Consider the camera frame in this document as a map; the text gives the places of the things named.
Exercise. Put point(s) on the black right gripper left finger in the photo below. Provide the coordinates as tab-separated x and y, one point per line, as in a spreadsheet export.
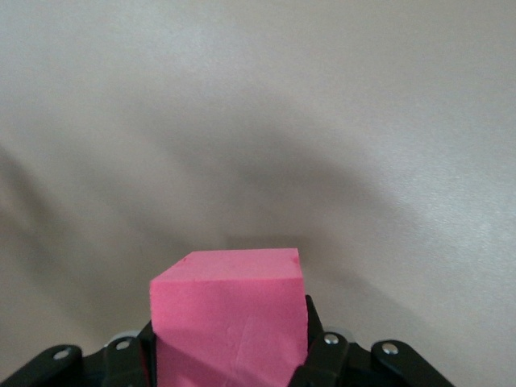
121	363

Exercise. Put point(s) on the brown table cover sheet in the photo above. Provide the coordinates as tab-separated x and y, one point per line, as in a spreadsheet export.
201	80

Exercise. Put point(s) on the red foam cube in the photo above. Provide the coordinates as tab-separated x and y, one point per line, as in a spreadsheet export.
225	314

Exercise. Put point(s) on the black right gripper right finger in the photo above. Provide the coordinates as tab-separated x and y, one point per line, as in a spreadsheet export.
338	363

